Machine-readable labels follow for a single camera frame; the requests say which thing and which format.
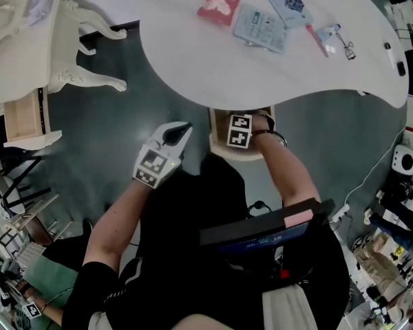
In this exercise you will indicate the white chair black legs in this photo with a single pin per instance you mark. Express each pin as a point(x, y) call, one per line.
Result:
point(0, 181)

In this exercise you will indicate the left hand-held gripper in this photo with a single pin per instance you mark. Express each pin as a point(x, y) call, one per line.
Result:
point(151, 165)

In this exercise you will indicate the person's left forearm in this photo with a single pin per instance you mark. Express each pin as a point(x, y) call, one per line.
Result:
point(113, 225)

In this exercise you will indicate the person's right forearm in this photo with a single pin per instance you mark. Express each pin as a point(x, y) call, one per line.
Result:
point(289, 174)

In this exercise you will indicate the black monitor screen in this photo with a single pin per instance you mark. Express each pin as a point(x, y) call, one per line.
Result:
point(248, 229)

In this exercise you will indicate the light blue packet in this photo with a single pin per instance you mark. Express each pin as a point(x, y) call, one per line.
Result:
point(261, 29)

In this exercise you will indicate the white curved table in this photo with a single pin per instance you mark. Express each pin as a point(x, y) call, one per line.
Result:
point(227, 67)

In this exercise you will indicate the white stick device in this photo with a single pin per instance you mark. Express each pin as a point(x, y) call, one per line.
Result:
point(390, 55)

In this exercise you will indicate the wooden vanity table drawer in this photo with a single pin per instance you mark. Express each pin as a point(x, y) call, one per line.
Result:
point(22, 119)

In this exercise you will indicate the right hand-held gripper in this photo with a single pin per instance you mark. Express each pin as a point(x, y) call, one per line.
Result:
point(239, 131)

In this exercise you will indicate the person's bare leg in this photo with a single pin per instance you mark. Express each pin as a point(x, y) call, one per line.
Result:
point(213, 323)

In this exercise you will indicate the small black device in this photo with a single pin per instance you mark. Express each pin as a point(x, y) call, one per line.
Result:
point(401, 68)

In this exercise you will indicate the person's black shirt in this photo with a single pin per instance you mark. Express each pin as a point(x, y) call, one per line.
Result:
point(179, 253)

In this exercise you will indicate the white round speaker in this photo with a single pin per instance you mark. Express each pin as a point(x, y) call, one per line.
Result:
point(404, 160)

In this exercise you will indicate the ornate cream vanity table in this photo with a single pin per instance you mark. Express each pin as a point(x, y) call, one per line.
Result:
point(17, 57)

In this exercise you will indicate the pink sticky note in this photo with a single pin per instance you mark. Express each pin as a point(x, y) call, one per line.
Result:
point(298, 218)

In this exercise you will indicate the pale purple packet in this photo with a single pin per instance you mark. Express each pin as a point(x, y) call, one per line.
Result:
point(41, 3)

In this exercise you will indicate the black chest mount red button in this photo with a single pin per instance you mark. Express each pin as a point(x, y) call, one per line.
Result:
point(261, 270)

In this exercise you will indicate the teal packet dark picture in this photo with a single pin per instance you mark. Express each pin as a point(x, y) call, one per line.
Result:
point(289, 5)

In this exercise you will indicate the red packet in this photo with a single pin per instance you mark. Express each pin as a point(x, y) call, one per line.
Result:
point(217, 7)

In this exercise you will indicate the eyelash curler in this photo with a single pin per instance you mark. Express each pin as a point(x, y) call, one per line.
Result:
point(348, 50)

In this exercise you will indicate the black wristband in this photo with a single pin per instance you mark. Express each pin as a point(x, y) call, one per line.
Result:
point(278, 139)

